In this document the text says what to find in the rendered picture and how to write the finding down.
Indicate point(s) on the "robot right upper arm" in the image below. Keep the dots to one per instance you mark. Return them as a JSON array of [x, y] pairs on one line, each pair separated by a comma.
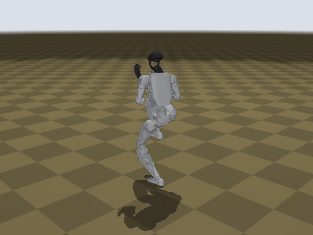
[[175, 88]]

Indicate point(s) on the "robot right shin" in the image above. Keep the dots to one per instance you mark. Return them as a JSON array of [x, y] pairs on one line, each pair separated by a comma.
[[151, 111]]

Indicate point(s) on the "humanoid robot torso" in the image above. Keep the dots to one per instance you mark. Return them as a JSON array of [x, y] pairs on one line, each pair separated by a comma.
[[160, 94]]

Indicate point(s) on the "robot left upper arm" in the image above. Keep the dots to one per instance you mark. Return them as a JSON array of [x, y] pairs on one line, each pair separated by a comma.
[[142, 82]]

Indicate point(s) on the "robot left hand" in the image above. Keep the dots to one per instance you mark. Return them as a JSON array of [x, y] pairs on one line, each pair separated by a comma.
[[137, 70]]

